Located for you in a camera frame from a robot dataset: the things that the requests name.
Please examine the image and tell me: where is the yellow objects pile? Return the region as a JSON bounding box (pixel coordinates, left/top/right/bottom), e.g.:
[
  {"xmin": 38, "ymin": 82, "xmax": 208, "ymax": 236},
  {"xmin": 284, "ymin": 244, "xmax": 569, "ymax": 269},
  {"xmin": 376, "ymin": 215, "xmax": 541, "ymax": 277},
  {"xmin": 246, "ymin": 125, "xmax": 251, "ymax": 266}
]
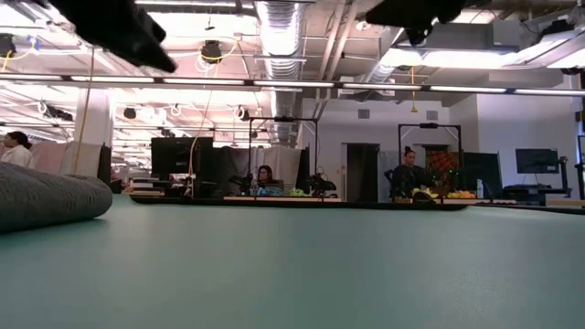
[{"xmin": 413, "ymin": 186, "xmax": 476, "ymax": 200}]

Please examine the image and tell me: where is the long ceiling light strip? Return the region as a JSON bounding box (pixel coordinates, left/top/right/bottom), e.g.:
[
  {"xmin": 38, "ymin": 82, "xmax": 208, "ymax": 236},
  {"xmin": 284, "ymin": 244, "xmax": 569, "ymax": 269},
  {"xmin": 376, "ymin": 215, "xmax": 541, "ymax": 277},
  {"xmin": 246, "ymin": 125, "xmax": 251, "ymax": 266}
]
[{"xmin": 0, "ymin": 72, "xmax": 585, "ymax": 97}]

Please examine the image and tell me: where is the orange patterned cloth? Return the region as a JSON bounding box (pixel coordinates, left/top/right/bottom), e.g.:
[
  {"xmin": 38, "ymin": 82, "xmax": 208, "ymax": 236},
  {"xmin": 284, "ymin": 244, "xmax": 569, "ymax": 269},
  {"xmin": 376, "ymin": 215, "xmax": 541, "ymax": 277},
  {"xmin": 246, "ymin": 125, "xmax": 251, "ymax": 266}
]
[{"xmin": 427, "ymin": 151, "xmax": 462, "ymax": 185}]

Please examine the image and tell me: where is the large black screen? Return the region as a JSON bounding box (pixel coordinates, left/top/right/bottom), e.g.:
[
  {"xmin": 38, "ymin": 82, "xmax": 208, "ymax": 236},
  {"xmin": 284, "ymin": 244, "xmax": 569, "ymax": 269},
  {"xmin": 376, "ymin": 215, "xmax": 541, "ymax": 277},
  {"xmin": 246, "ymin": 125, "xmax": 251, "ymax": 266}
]
[{"xmin": 463, "ymin": 152, "xmax": 504, "ymax": 198}]

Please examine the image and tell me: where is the green table mat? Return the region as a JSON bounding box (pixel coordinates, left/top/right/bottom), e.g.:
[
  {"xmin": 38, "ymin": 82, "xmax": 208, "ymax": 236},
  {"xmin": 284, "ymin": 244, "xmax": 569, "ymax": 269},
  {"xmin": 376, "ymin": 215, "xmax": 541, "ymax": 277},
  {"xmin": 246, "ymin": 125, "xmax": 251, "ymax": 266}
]
[{"xmin": 0, "ymin": 194, "xmax": 585, "ymax": 329}]

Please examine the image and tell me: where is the thin yellow hanging cable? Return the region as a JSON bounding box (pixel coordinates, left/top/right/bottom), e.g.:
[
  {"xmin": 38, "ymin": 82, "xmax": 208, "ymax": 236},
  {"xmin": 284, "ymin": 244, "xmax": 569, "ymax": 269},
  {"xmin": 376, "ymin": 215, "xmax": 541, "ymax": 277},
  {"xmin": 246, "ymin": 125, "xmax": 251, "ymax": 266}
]
[{"xmin": 185, "ymin": 43, "xmax": 239, "ymax": 198}]

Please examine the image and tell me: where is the white curtain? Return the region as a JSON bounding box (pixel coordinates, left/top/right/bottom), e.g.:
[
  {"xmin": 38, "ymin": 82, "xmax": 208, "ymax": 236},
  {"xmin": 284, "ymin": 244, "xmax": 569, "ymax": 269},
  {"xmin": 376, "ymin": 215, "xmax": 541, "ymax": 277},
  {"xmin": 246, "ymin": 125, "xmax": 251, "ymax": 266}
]
[{"xmin": 58, "ymin": 141, "xmax": 104, "ymax": 179}]

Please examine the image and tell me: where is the pink curtain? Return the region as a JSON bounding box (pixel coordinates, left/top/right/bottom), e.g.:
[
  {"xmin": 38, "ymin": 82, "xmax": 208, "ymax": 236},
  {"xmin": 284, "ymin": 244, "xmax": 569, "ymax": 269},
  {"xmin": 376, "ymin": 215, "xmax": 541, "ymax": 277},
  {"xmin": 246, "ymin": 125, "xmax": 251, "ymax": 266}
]
[{"xmin": 29, "ymin": 142, "xmax": 69, "ymax": 174}]

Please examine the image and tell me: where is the silver round air duct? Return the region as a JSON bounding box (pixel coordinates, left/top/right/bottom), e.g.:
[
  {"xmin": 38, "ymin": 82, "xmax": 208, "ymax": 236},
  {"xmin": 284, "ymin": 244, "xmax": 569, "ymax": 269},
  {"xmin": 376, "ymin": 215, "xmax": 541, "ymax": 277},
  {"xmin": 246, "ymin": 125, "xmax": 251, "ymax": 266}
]
[{"xmin": 254, "ymin": 0, "xmax": 306, "ymax": 143}]

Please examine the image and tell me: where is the black metal table frame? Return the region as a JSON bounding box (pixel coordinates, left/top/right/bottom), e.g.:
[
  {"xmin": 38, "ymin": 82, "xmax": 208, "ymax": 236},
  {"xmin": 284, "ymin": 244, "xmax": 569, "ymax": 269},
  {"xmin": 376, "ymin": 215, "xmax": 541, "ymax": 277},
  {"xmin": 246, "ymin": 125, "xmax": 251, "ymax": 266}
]
[{"xmin": 130, "ymin": 195, "xmax": 468, "ymax": 212}]

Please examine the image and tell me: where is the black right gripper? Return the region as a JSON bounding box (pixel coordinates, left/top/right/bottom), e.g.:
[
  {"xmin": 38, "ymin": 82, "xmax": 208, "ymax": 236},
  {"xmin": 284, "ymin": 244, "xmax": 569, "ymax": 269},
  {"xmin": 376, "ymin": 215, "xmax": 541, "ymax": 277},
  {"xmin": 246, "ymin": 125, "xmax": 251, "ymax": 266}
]
[{"xmin": 365, "ymin": 0, "xmax": 467, "ymax": 47}]

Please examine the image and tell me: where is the black ceiling dome sensor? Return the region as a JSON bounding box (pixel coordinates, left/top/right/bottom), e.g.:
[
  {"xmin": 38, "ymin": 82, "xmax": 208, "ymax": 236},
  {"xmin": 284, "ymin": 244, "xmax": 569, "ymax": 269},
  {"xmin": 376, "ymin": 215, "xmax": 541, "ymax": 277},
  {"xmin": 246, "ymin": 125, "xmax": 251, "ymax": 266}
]
[{"xmin": 200, "ymin": 39, "xmax": 224, "ymax": 64}]

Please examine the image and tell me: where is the long yellow power cable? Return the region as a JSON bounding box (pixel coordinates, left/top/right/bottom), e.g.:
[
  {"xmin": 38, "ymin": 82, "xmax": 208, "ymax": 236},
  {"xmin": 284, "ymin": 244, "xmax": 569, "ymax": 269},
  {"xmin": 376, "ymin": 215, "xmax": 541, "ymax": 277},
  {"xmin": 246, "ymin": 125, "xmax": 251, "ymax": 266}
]
[{"xmin": 70, "ymin": 45, "xmax": 97, "ymax": 177}]

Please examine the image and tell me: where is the black monitor back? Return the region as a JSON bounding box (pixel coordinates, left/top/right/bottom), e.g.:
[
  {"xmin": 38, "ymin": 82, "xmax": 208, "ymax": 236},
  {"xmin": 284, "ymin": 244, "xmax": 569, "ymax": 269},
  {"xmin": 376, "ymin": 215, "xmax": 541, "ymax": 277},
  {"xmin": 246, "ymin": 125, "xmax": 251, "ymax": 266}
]
[{"xmin": 150, "ymin": 136, "xmax": 216, "ymax": 198}]

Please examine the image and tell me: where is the wall-mounted dark monitor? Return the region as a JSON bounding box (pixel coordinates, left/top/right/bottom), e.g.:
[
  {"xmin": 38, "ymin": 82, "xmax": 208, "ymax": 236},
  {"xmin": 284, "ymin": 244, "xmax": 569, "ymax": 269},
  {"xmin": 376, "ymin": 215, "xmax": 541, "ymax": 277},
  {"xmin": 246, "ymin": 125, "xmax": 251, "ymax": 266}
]
[{"xmin": 515, "ymin": 148, "xmax": 559, "ymax": 175}]

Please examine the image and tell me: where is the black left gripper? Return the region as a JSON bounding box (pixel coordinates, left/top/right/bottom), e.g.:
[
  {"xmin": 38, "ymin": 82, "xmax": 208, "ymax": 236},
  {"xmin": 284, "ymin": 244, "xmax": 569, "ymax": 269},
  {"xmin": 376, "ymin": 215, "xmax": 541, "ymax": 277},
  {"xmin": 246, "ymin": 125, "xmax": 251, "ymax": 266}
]
[{"xmin": 48, "ymin": 0, "xmax": 178, "ymax": 74}]

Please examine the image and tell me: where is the black frame rig with camera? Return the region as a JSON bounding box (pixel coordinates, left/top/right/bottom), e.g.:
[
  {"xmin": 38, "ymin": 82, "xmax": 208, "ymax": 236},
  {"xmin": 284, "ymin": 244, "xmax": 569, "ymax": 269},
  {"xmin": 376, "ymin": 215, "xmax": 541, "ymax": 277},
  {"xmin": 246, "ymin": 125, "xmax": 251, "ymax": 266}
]
[{"xmin": 397, "ymin": 122, "xmax": 463, "ymax": 201}]

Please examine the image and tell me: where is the person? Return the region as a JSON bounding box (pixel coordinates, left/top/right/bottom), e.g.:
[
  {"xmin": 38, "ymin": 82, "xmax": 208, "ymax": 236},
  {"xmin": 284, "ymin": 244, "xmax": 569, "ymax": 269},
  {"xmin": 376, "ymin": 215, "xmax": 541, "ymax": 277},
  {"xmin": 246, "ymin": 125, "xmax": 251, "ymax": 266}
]
[
  {"xmin": 388, "ymin": 145, "xmax": 434, "ymax": 201},
  {"xmin": 0, "ymin": 131, "xmax": 36, "ymax": 169},
  {"xmin": 255, "ymin": 164, "xmax": 285, "ymax": 197}
]

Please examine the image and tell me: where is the rectangular grey air duct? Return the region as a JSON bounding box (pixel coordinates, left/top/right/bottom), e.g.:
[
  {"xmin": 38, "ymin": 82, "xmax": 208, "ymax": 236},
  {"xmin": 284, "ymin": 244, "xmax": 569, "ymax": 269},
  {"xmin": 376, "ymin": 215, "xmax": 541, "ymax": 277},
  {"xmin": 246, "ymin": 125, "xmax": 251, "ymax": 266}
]
[{"xmin": 424, "ymin": 21, "xmax": 522, "ymax": 52}]

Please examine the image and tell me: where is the grey towel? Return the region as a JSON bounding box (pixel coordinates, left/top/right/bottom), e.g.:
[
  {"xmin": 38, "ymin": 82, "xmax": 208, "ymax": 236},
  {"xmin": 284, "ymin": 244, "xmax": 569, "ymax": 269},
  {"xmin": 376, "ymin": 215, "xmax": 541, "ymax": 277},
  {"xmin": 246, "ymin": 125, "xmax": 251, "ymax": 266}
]
[{"xmin": 0, "ymin": 162, "xmax": 114, "ymax": 235}]

